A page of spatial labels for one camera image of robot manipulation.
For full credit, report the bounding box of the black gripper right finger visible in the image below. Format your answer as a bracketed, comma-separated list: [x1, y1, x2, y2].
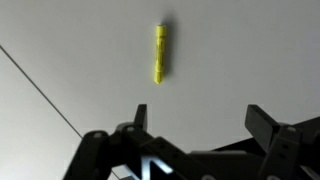
[244, 104, 320, 180]

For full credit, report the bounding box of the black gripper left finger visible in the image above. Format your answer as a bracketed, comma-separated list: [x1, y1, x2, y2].
[63, 103, 201, 180]

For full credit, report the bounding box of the yellow marker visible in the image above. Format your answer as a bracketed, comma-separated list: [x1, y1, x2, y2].
[153, 23, 168, 85]

